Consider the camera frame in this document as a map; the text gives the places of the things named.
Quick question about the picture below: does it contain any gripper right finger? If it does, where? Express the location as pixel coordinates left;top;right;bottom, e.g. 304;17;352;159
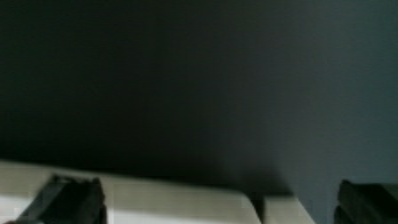
334;180;398;224

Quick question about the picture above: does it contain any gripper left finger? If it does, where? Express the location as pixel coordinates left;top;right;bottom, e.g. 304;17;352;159
14;175;109;224

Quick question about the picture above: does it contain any white desk top tray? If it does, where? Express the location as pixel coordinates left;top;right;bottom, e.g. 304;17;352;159
0;160;317;224

